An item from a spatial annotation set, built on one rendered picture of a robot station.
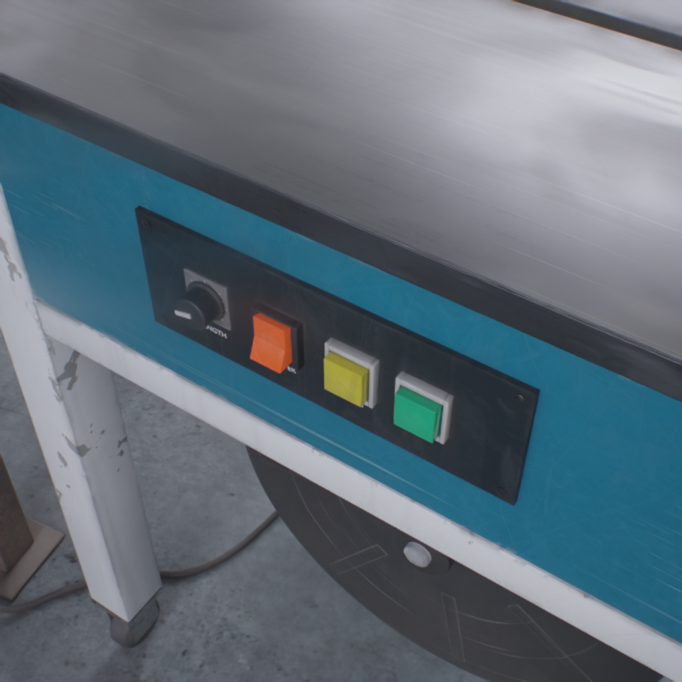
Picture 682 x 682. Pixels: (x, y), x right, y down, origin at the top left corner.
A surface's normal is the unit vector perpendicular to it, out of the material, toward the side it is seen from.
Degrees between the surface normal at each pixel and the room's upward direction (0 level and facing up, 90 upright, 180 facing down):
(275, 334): 89
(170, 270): 90
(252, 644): 0
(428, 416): 90
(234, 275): 90
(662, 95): 0
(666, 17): 0
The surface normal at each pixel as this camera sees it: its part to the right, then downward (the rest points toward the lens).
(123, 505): 0.83, 0.40
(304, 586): 0.00, -0.70
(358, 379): -0.56, 0.59
